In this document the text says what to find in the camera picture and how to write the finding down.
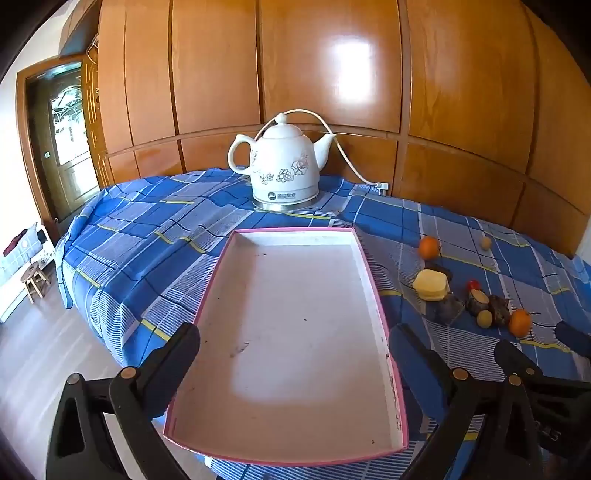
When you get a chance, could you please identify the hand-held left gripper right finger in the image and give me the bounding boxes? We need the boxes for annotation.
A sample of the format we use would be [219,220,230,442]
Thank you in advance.
[389,324,543,480]

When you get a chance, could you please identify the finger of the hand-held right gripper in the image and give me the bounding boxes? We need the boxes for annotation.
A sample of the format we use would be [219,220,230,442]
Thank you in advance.
[493,339,591,402]
[556,320,591,358]

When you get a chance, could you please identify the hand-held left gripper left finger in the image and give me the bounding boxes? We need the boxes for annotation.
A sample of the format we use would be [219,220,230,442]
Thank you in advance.
[45,322,201,480]

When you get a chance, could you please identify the rooty dark water chestnut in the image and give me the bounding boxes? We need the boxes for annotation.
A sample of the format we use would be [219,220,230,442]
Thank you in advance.
[488,295,513,328]

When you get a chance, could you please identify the halved dark water chestnut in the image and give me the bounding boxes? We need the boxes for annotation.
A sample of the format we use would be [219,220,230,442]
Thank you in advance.
[434,295,465,324]
[465,290,491,317]

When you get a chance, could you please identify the pale yellow potato chunk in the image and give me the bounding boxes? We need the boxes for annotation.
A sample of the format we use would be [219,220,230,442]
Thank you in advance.
[412,269,451,302]

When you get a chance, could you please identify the smooth dark water chestnut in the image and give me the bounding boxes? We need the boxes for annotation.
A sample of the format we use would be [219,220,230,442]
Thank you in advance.
[425,262,454,282]

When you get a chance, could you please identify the pink cardboard tray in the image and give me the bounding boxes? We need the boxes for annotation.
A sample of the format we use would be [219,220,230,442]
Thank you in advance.
[164,226,410,467]

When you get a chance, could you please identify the blue plaid tablecloth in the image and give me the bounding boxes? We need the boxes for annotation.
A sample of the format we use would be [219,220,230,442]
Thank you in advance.
[55,167,591,480]

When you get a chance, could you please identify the small wooden stool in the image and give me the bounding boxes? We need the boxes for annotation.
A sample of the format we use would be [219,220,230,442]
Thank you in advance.
[21,262,51,304]

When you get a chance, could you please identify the white floral electric kettle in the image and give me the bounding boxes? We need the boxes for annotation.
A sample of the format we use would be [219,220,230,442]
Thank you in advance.
[228,112,336,213]

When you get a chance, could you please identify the wooden door with glass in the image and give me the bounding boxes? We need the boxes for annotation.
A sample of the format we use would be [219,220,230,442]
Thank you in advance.
[16,46,112,227]

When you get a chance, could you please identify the wooden panelled wardrobe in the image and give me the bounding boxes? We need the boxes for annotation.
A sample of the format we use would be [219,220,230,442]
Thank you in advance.
[60,0,591,259]

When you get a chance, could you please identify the white power cord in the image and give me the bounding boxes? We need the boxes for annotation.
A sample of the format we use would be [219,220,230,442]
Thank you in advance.
[279,108,391,195]

